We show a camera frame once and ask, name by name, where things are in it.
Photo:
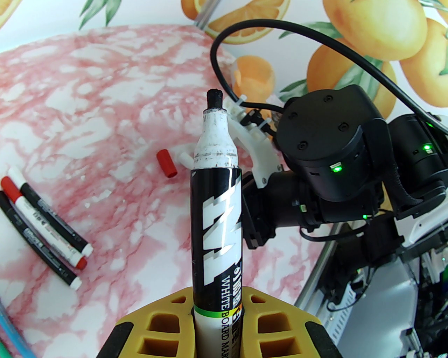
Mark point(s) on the grey metal panel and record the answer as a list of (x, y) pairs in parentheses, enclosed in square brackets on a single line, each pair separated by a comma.
[(395, 307)]

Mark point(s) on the green pen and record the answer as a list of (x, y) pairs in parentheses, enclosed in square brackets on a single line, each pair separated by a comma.
[(2, 353)]

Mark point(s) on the thin marker black cap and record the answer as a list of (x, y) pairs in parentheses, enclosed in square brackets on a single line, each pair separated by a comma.
[(38, 243)]

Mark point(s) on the thin marker red ends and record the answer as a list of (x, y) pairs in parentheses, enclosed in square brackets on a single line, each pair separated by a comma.
[(45, 226)]

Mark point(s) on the blue highlighter pen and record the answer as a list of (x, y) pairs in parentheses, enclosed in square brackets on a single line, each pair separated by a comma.
[(9, 332)]

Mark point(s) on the white pen cap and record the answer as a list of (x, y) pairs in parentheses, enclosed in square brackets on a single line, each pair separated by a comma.
[(184, 159)]

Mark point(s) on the red pen cap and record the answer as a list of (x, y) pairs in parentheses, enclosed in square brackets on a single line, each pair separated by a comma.
[(166, 163)]

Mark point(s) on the black whiteboard marker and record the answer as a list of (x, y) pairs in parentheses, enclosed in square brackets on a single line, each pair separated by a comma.
[(217, 227)]

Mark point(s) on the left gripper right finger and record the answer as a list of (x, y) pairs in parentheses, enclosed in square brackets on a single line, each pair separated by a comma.
[(318, 341)]

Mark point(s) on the thin marker white ends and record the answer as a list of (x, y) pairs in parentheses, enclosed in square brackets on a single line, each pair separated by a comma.
[(52, 214)]

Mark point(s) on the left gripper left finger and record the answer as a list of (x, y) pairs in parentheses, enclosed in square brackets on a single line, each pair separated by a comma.
[(122, 335)]

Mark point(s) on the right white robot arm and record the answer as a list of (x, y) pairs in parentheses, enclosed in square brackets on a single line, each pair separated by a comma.
[(423, 223)]

